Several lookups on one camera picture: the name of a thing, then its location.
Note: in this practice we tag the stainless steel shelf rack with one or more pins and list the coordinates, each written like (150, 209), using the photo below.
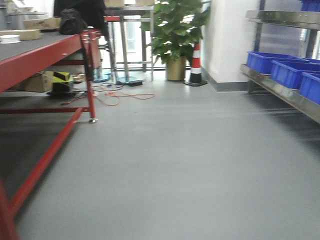
(290, 32)

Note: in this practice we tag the yellow black striped box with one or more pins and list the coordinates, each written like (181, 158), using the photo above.
(62, 82)

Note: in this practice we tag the blue shelf bin far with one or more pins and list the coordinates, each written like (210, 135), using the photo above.
(262, 62)

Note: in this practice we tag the blue shelf bin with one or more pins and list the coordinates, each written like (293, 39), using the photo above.
(262, 62)
(290, 73)
(310, 86)

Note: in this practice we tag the cardboard box under conveyor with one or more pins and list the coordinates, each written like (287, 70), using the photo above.
(40, 82)

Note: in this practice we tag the blue shelf bin middle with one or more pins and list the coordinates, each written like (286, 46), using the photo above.
(290, 73)

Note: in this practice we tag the blue shelf bin near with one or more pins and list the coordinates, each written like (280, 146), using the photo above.
(310, 86)

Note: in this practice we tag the flat cardboard box on conveyor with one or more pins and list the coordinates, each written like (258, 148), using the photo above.
(24, 34)

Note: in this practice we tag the gold plant pot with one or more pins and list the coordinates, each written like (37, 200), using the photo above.
(176, 69)

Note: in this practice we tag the orange white traffic cone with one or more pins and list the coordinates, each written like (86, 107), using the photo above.
(195, 78)

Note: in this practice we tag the green potted plant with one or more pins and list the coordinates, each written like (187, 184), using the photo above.
(177, 26)

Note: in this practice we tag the black bag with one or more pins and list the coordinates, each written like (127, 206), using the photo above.
(71, 22)

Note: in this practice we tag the white tape roll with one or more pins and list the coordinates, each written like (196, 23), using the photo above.
(9, 39)

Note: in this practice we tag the metal stool frame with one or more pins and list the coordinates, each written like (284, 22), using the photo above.
(131, 29)

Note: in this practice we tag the red conveyor frame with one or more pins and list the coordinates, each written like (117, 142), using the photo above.
(24, 59)

